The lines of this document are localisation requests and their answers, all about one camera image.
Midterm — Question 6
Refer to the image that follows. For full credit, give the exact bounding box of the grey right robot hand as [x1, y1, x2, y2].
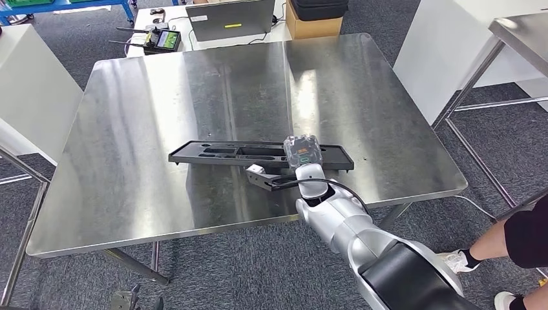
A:
[283, 134, 324, 171]

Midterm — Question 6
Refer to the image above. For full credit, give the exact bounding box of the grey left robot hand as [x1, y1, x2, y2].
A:
[110, 284, 165, 310]

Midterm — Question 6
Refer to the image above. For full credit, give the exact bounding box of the black plastic plate with cutouts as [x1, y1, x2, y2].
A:
[168, 140, 355, 173]

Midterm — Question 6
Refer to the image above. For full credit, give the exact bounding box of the grey workbench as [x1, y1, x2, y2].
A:
[25, 33, 469, 287]

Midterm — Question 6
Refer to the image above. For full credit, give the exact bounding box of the brown cardboard box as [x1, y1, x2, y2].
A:
[285, 0, 343, 40]

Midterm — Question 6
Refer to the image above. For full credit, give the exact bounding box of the stainless steel table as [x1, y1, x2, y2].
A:
[432, 12, 548, 221]
[0, 145, 51, 307]

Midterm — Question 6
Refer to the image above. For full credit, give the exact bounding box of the black hard case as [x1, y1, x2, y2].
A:
[291, 0, 350, 22]

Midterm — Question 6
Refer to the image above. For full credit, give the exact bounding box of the grey laptop with yellow sticker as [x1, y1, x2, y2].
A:
[185, 0, 276, 43]

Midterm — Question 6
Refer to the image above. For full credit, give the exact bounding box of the white block cabinet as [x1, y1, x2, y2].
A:
[393, 0, 548, 126]
[0, 23, 84, 167]

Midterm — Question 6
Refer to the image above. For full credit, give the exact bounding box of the black remote controller with screen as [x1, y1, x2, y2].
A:
[109, 26, 183, 56]

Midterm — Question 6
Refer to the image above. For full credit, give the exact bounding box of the white desk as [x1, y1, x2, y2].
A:
[126, 0, 296, 59]

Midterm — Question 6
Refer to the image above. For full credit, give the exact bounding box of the person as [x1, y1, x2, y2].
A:
[438, 207, 548, 310]

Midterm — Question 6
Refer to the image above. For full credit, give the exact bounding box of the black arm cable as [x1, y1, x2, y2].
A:
[273, 178, 371, 215]

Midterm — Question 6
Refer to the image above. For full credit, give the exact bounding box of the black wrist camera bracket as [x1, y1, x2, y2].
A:
[247, 170, 300, 192]

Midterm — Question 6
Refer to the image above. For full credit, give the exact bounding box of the white floor cable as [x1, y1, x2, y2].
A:
[454, 195, 498, 222]

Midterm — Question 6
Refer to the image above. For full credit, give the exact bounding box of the blue metal trolley frame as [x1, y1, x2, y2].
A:
[0, 0, 136, 26]

